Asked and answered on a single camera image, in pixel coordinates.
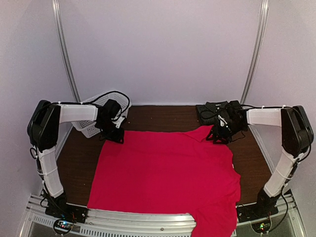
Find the right aluminium corner post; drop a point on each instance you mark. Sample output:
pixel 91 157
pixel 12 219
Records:
pixel 263 16

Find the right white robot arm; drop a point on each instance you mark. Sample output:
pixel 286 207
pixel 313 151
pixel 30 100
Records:
pixel 295 133

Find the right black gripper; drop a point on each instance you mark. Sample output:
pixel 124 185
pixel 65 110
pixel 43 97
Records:
pixel 216 130

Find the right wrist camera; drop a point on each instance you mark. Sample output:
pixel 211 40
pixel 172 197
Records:
pixel 230 116

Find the red garment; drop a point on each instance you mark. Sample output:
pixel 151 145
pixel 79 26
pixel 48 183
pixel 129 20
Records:
pixel 169 173

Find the white plastic laundry basket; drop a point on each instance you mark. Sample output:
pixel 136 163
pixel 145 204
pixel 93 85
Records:
pixel 87 128

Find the aluminium corner post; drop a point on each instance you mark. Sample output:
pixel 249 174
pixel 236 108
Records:
pixel 64 50
pixel 263 16

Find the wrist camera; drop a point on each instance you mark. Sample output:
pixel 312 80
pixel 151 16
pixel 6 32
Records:
pixel 230 116
pixel 113 116

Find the left aluminium corner post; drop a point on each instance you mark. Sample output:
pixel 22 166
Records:
pixel 64 50

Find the black pinstriped shirt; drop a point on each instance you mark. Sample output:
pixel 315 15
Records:
pixel 207 113

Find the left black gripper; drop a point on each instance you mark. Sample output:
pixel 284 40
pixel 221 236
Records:
pixel 117 138

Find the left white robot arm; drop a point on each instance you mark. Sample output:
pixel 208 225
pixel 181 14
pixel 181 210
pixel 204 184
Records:
pixel 43 131

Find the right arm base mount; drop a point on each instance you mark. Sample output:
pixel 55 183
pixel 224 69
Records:
pixel 264 207

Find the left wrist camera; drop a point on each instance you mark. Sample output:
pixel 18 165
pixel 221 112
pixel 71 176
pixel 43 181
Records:
pixel 113 116

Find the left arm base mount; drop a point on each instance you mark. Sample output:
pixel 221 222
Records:
pixel 67 214

